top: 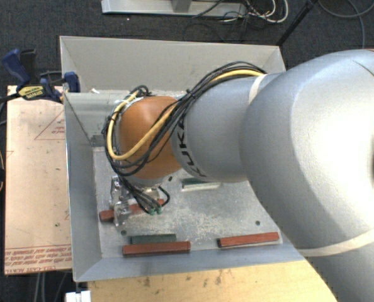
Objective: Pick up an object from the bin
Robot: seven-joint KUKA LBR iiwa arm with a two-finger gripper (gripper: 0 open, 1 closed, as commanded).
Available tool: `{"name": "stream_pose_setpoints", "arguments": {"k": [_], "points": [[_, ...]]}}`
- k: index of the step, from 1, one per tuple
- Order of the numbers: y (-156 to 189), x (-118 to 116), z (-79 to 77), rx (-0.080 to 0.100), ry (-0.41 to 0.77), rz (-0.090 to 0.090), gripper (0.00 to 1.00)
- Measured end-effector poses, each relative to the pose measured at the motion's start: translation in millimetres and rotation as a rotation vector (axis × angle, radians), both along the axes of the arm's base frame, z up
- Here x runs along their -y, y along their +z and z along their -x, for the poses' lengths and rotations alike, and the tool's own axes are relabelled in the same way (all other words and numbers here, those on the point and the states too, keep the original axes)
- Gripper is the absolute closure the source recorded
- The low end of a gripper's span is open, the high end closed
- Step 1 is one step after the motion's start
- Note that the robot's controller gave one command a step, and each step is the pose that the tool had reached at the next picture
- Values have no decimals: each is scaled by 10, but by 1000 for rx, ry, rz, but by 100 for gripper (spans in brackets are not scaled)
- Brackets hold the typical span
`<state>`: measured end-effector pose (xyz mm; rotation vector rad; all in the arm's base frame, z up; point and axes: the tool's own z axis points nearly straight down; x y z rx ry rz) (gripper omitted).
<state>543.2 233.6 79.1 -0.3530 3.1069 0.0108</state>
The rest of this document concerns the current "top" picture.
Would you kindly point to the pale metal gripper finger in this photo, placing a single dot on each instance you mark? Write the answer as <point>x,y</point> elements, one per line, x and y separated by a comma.
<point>122,214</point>
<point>116,189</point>

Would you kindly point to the red-brown flat block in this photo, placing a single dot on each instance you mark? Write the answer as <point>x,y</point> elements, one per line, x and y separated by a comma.
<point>155,248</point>
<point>248,239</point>
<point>106,215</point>

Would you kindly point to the dark green flat block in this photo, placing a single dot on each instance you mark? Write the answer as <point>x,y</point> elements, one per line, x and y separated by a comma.
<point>199,184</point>
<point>153,238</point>

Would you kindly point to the brown cardboard board red print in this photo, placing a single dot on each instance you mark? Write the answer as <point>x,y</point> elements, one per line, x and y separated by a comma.
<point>36,175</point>

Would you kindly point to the grey metal bin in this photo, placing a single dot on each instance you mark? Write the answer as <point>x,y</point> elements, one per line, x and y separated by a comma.
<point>127,58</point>

